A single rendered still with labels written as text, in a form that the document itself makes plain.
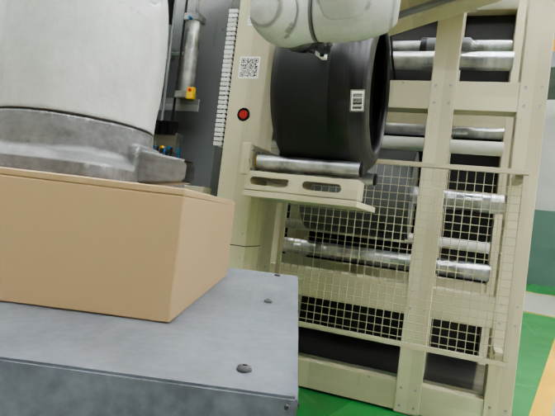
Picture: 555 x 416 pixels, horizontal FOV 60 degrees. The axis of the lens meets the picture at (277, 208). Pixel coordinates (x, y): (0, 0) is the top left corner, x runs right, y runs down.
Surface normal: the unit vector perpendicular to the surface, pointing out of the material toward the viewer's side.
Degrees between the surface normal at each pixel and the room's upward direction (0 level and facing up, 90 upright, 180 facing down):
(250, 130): 90
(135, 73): 92
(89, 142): 87
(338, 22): 135
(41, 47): 92
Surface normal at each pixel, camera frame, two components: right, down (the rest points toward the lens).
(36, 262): -0.04, -0.02
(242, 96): -0.33, -0.05
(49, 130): 0.17, -0.07
